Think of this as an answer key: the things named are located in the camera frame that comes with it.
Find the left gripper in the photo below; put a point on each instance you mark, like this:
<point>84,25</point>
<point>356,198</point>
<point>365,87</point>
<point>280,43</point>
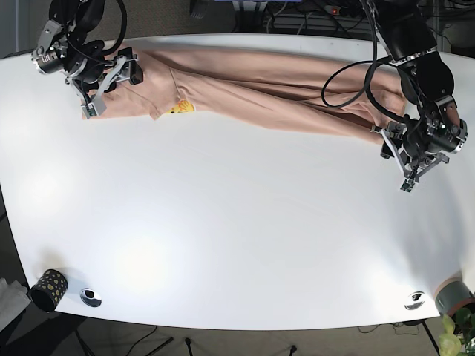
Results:
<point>417,148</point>

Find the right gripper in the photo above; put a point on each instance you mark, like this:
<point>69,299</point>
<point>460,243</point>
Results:
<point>91,84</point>

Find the salmon pink T-shirt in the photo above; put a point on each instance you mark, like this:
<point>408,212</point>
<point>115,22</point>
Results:
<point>279,91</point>

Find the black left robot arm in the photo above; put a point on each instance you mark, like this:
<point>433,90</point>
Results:
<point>427,82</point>

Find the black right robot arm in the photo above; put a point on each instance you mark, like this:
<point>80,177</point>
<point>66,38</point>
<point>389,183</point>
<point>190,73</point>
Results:
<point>62,46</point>

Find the right silver table grommet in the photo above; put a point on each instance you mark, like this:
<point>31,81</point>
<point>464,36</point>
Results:
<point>415,300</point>

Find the silver table grommet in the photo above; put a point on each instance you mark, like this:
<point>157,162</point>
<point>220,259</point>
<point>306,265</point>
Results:
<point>415,300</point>
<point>90,298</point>

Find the grey plant pot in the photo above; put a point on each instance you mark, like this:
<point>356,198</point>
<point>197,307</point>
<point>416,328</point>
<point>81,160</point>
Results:
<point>453,295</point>

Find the green potted plant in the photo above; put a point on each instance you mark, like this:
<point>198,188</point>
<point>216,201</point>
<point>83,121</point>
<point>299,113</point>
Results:
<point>457,338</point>

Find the left silver table grommet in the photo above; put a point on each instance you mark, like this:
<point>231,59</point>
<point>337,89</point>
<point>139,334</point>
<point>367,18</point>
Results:
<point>90,298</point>

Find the black dotted cup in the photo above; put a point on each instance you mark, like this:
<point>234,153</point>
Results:
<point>49,290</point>

